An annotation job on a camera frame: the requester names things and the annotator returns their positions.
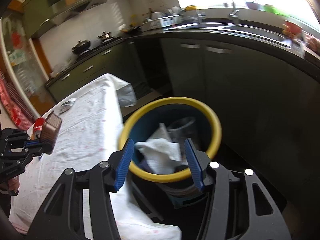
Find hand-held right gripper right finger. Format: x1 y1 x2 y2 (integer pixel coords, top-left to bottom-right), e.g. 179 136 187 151
184 138 292 240

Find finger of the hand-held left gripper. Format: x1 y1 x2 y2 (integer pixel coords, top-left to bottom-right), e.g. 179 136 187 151
24 140 54 155
0 128 34 142

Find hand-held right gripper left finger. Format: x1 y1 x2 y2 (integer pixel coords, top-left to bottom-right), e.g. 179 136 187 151
30 137 135 240

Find red can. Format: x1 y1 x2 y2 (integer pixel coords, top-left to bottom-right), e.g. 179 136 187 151
32 117 48 140

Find small purple brown box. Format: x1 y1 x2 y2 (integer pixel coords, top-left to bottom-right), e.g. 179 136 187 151
39 112 62 154

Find white tissue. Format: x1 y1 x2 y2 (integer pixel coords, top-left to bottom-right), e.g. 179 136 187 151
135 122 184 175

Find clear plastic cup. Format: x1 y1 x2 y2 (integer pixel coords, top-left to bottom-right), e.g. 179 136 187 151
167 117 198 143

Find yellow rimmed blue bin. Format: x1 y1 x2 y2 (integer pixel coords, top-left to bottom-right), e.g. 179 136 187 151
118 97 222 209

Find person's left hand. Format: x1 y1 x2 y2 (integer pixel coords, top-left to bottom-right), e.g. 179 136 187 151
6 177 20 196

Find pink red apron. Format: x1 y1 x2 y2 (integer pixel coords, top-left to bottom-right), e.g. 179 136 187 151
0 77 38 129

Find white dotted tablecloth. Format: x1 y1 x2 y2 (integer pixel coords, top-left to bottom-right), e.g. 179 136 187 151
11 73 183 240

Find silver wrapper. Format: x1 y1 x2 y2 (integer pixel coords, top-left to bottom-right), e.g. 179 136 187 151
59 98 77 114

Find checked apron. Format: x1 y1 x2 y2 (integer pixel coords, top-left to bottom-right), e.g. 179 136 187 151
0 69 10 93

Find sliding glass door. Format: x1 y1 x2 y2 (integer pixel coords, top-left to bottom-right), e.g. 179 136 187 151
0 12 58 105

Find clear plastic bags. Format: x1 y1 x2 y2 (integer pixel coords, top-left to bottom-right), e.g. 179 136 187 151
49 62 71 78

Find dark lower cabinets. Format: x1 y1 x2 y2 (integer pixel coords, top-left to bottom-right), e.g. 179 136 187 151
135 36 320 188

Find green lower cabinets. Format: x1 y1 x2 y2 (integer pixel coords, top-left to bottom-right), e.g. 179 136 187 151
45 39 152 103

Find green cabinets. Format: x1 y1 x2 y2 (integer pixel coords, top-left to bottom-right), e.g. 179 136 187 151
21 0 135 39
45 39 152 103

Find black wok with lid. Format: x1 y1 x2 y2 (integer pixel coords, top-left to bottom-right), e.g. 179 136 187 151
72 40 92 55

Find green upper cabinets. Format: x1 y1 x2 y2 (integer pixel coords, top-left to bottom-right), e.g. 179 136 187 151
21 0 135 39

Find gas stove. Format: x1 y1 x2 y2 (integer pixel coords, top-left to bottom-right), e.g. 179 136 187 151
71 37 123 58

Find black pan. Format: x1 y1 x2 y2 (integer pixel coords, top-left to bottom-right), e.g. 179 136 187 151
122 25 142 33

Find double steel sink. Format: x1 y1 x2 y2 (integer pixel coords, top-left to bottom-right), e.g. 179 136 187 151
164 21 293 50

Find steel range hood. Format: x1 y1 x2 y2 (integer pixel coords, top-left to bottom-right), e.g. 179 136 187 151
51 0 135 22

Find white dish rack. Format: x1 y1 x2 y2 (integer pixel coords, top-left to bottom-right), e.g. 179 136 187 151
141 15 184 31

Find small steel faucet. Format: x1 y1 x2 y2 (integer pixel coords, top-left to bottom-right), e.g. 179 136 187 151
184 0 203 23

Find tall steel faucet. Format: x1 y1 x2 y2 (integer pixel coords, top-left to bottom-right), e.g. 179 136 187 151
227 0 258 26

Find red printed container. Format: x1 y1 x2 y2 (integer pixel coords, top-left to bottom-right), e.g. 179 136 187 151
283 20 303 37

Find green plastic container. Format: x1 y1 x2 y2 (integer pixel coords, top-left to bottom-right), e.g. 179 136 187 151
263 4 283 15

